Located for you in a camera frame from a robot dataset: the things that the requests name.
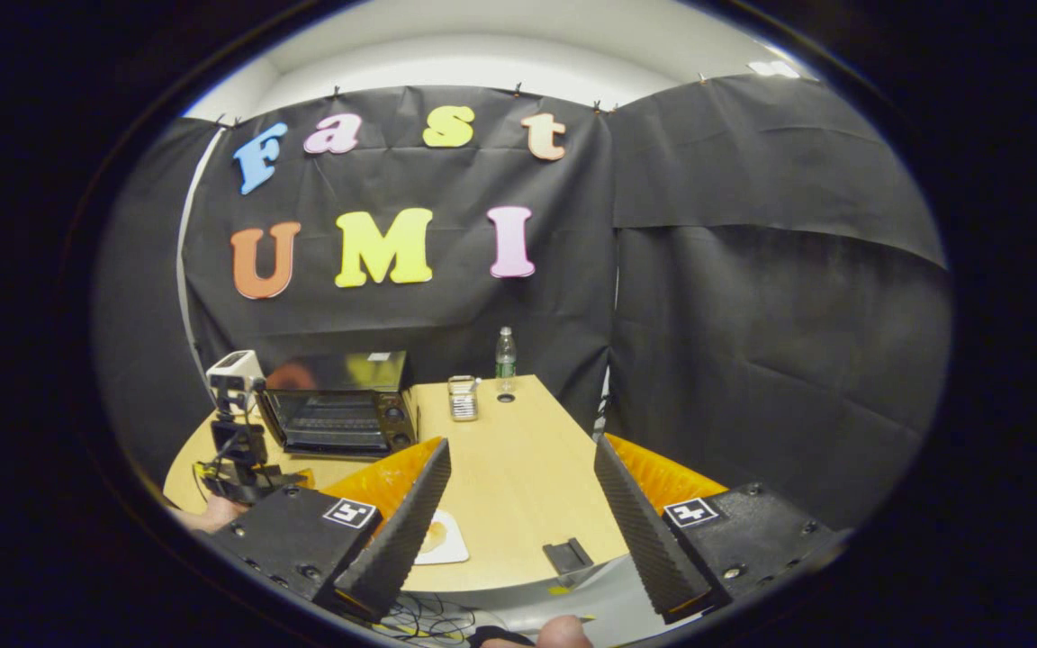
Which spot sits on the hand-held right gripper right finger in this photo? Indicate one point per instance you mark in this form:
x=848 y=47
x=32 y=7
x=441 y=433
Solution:
x=644 y=540

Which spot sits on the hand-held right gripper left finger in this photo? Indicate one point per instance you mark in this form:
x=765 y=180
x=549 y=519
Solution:
x=401 y=540

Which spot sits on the golden bread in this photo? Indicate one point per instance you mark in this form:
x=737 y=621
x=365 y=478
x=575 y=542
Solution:
x=434 y=537

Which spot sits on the black electric oven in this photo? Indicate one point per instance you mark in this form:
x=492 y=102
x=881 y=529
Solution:
x=338 y=414

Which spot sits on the white plate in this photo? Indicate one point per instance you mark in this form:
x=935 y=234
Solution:
x=457 y=549

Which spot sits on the white toaster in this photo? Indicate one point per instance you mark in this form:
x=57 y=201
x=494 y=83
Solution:
x=250 y=366

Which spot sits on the green plastic bottle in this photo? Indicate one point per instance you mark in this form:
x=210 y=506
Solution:
x=506 y=360

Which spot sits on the black backdrop cloth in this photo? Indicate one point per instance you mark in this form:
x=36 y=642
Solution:
x=707 y=315

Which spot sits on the small ceiling light panel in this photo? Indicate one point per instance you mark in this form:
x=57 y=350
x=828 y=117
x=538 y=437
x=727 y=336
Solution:
x=772 y=69

